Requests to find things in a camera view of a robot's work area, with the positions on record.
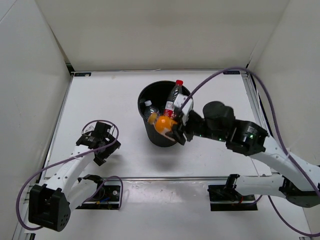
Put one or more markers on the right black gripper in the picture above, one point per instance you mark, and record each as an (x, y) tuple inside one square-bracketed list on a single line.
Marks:
[(176, 132)]

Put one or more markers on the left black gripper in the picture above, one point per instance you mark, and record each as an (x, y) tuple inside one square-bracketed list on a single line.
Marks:
[(99, 158)]

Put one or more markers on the orange juice bottle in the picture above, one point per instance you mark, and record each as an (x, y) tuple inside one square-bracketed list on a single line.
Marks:
[(162, 124)]

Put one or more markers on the clear bottle red label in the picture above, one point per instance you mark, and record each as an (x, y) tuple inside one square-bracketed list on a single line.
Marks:
[(169, 106)]

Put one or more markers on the clear bottle white label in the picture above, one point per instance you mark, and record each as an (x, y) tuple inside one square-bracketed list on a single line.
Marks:
[(150, 109)]

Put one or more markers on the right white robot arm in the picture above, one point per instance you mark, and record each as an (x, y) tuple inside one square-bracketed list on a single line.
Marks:
[(295, 180)]

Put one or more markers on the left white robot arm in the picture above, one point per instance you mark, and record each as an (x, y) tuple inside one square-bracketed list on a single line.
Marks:
[(51, 203)]

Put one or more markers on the black plastic waste bin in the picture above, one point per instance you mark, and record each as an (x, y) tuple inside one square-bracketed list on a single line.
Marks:
[(157, 93)]

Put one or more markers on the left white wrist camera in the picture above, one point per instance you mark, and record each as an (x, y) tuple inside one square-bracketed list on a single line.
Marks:
[(87, 129)]

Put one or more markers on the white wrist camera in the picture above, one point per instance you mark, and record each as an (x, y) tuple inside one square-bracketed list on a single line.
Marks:
[(87, 129), (182, 106)]

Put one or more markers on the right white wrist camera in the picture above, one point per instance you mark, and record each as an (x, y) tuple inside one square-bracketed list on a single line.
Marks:
[(182, 106)]

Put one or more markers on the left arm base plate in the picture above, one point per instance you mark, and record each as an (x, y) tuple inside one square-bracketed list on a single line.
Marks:
[(109, 195)]

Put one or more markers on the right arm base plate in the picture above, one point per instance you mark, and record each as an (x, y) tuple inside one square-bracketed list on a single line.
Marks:
[(222, 200)]

